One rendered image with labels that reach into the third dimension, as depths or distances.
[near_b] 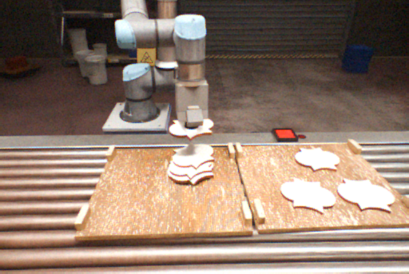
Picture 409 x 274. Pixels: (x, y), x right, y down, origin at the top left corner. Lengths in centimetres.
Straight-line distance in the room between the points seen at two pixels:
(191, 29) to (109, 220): 50
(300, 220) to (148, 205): 38
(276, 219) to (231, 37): 491
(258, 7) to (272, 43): 72
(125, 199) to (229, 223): 28
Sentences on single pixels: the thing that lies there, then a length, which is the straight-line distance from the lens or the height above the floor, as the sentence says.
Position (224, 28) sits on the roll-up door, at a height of 58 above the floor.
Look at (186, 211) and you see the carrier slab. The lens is 73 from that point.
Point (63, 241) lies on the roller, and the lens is 77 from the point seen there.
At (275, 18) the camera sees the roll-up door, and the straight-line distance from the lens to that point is 559.
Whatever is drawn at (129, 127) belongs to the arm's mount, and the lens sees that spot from 122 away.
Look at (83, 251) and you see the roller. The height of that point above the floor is 92.
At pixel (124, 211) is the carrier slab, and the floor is 94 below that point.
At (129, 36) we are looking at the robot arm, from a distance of 78.
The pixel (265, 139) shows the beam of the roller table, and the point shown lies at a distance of 107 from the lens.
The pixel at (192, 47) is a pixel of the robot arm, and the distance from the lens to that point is 70.
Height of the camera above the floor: 146
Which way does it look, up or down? 27 degrees down
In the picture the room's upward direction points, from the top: straight up
